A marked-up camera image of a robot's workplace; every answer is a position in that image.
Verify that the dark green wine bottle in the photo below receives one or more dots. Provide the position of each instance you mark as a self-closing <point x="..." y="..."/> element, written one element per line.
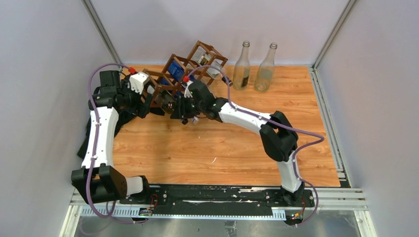
<point x="165" y="100"/>

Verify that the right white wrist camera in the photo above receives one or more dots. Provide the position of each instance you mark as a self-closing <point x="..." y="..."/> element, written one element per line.
<point x="187" y="93"/>

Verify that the clear tall wine bottle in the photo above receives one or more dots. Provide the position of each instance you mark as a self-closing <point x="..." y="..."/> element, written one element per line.
<point x="266" y="70"/>

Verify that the brown wooden wine rack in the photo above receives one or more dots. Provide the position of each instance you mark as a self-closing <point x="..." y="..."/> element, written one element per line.
<point x="202" y="64"/>

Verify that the aluminium slotted rail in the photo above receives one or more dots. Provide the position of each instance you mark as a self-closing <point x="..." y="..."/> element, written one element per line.
<point x="264" y="213"/>

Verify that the clear bottle with black label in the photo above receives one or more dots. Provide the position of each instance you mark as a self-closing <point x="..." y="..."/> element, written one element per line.
<point x="242" y="68"/>

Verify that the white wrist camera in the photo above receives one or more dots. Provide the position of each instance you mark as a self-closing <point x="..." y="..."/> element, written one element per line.
<point x="187" y="93"/>
<point x="137" y="82"/>

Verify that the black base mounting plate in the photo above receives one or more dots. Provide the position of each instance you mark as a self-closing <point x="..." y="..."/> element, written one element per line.
<point x="219" y="198"/>

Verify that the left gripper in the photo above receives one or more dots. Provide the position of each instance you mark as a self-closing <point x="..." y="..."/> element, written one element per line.
<point x="142" y="109"/>

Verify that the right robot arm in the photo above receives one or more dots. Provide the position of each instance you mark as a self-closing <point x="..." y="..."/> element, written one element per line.
<point x="278" y="138"/>

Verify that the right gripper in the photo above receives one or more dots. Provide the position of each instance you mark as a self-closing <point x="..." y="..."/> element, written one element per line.
<point x="180" y="112"/>

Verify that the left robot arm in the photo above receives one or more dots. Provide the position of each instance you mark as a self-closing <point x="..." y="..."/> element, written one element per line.
<point x="98" y="180"/>

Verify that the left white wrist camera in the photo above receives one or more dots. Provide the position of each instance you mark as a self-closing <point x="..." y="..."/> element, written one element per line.
<point x="137" y="82"/>

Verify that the black cloth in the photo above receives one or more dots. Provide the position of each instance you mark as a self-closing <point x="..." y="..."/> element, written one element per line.
<point x="112" y="106"/>

